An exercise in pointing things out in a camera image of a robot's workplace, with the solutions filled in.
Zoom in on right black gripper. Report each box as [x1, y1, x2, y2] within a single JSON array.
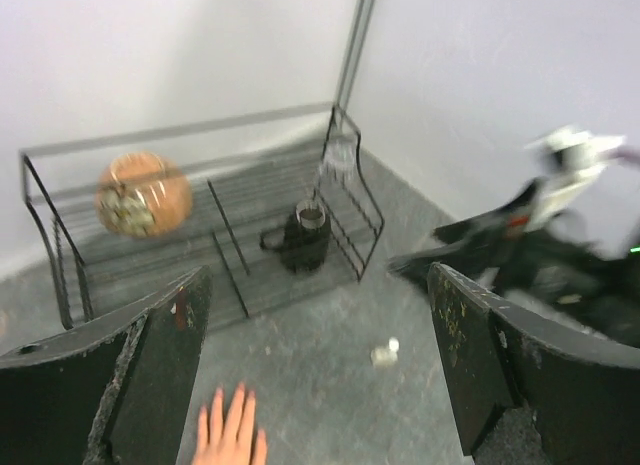
[[388, 177, 546, 290]]

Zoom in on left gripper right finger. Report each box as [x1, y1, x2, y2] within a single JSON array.
[[427, 264, 639, 464]]

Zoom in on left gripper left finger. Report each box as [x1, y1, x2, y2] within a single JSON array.
[[1, 266, 212, 464]]

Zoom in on nail polish bottle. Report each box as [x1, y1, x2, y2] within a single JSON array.
[[370, 337, 400, 367]]

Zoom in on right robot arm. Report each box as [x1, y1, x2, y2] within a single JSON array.
[[388, 178, 639, 347]]

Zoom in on mannequin hand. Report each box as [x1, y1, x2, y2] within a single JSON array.
[[191, 383, 268, 465]]

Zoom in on black mug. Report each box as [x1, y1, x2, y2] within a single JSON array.
[[259, 199, 332, 273]]

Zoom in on clear glass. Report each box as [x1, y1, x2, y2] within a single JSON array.
[[319, 135, 357, 182]]

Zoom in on brown ceramic bowl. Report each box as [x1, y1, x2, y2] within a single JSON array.
[[94, 151, 193, 238]]

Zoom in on black wire rack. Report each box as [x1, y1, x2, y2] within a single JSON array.
[[20, 103, 385, 329]]

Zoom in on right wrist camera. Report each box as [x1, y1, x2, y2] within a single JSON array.
[[527, 125, 627, 231]]

